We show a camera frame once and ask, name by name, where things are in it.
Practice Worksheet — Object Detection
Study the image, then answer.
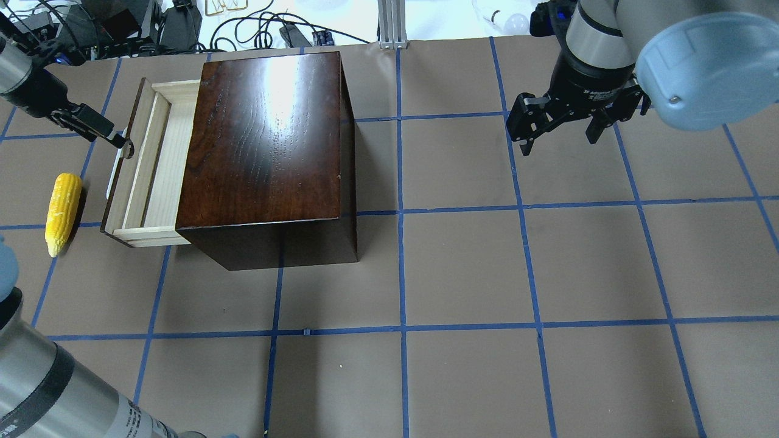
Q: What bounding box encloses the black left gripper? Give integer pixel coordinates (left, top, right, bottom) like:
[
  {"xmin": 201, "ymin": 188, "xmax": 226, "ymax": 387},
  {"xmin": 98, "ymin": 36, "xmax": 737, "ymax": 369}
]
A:
[{"xmin": 2, "ymin": 69, "xmax": 134, "ymax": 159}]

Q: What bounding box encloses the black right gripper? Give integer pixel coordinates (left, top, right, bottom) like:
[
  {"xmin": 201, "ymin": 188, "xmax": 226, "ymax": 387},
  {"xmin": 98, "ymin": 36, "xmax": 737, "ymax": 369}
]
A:
[{"xmin": 506, "ymin": 52, "xmax": 652, "ymax": 157}]

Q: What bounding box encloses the yellow corn cob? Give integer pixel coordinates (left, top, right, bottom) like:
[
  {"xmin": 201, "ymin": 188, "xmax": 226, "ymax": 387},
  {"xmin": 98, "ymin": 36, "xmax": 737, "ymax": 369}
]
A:
[{"xmin": 44, "ymin": 173, "xmax": 82, "ymax": 258}]

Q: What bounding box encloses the wooden drawer with white handle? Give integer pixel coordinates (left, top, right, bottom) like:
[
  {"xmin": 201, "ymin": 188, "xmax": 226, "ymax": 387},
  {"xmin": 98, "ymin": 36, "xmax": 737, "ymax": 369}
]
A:
[{"xmin": 100, "ymin": 78, "xmax": 200, "ymax": 248}]

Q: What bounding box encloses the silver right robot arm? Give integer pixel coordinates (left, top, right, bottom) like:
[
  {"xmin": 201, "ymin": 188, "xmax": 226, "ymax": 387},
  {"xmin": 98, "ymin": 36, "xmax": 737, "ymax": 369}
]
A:
[{"xmin": 506, "ymin": 1, "xmax": 778, "ymax": 156}]

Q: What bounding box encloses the dark wooden drawer cabinet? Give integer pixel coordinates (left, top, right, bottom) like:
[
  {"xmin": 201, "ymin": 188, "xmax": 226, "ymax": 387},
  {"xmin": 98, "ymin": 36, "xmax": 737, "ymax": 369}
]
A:
[{"xmin": 175, "ymin": 52, "xmax": 358, "ymax": 271}]

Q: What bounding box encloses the black electronics box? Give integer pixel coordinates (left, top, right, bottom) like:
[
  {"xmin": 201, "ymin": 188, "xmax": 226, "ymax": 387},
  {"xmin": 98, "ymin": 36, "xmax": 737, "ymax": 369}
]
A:
[{"xmin": 55, "ymin": 1, "xmax": 164, "ymax": 57}]

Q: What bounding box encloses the white light bulb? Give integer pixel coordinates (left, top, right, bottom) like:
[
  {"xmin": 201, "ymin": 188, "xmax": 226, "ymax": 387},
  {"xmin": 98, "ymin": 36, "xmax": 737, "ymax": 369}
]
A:
[{"xmin": 489, "ymin": 9, "xmax": 529, "ymax": 36}]

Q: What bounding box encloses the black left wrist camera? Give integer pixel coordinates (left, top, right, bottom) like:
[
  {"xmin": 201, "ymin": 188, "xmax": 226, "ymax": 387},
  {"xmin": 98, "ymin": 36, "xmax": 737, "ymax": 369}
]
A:
[{"xmin": 18, "ymin": 38, "xmax": 87, "ymax": 68}]

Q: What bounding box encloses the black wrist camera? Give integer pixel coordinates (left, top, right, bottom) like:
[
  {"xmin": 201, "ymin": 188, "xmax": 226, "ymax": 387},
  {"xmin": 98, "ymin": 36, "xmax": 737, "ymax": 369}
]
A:
[
  {"xmin": 18, "ymin": 38, "xmax": 87, "ymax": 68},
  {"xmin": 529, "ymin": 1, "xmax": 578, "ymax": 37}
]

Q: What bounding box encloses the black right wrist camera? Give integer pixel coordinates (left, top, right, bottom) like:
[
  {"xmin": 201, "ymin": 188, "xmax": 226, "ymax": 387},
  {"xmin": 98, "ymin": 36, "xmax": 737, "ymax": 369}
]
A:
[{"xmin": 529, "ymin": 1, "xmax": 578, "ymax": 37}]

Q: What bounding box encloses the gold wire rack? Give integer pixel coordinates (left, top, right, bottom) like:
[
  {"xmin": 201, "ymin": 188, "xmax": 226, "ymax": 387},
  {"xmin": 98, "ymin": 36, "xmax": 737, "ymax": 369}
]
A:
[{"xmin": 204, "ymin": 0, "xmax": 248, "ymax": 17}]

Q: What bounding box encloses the aluminium frame post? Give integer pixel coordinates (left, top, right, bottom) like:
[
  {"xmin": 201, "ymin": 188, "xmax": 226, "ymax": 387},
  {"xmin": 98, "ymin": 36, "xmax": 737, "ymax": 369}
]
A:
[{"xmin": 377, "ymin": 0, "xmax": 408, "ymax": 50}]

